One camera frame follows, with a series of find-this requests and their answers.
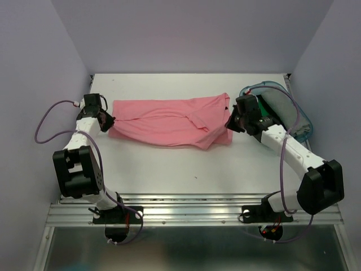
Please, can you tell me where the pink t-shirt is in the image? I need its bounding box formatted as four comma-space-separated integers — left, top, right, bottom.
108, 93, 232, 150

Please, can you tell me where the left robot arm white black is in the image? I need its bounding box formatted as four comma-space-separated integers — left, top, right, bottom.
52, 93, 126, 222

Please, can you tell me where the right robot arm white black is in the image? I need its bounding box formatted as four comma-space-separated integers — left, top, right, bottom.
227, 95, 345, 224

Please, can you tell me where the rolled green t-shirt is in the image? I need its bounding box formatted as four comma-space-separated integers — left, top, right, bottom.
258, 101, 269, 117

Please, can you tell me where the blue translucent plastic bin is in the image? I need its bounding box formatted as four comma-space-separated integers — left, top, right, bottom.
239, 81, 313, 143

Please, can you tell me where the rolled grey t-shirt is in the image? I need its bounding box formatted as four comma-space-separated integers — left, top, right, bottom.
261, 89, 313, 141

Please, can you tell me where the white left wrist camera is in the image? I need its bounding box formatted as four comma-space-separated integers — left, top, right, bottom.
73, 99, 85, 110

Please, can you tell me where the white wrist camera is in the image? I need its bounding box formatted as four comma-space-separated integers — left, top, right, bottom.
243, 89, 252, 95
73, 99, 85, 110

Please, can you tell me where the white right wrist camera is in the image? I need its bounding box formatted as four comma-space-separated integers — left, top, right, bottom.
243, 89, 252, 95

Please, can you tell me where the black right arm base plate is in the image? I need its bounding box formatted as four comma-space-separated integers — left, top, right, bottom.
238, 204, 293, 224

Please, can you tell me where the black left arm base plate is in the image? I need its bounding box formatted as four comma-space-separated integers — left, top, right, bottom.
89, 206, 144, 225

